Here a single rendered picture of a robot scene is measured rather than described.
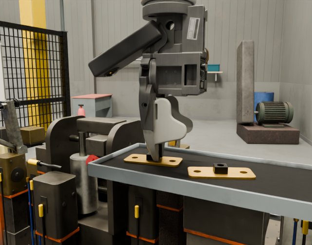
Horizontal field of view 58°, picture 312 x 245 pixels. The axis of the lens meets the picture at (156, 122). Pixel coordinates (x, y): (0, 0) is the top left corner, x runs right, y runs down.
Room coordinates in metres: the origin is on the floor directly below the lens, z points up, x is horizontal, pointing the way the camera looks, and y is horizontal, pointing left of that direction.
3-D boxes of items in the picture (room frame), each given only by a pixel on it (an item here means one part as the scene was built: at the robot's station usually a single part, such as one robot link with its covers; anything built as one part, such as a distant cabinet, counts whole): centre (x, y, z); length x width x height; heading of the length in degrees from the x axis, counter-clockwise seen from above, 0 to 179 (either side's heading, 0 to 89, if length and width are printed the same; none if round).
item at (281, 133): (5.73, -2.22, 0.99); 1.14 x 1.12 x 1.99; 79
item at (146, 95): (0.39, 0.01, 1.26); 0.05 x 0.02 x 0.09; 162
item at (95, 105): (8.18, 1.80, 0.36); 1.34 x 0.69 x 0.72; 169
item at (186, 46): (0.40, -0.02, 1.32); 0.09 x 0.08 x 0.12; 72
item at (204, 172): (0.36, -0.08, 1.17); 0.08 x 0.04 x 0.01; 87
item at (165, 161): (0.41, 0.00, 1.17); 0.08 x 0.04 x 0.01; 72
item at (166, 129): (0.38, -0.01, 1.21); 0.06 x 0.03 x 0.09; 72
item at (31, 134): (1.22, 0.55, 0.88); 0.08 x 0.08 x 0.36; 63
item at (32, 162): (0.61, 0.25, 1.09); 0.10 x 0.01 x 0.01; 63
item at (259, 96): (7.71, -2.91, 0.43); 0.59 x 0.57 x 0.85; 169
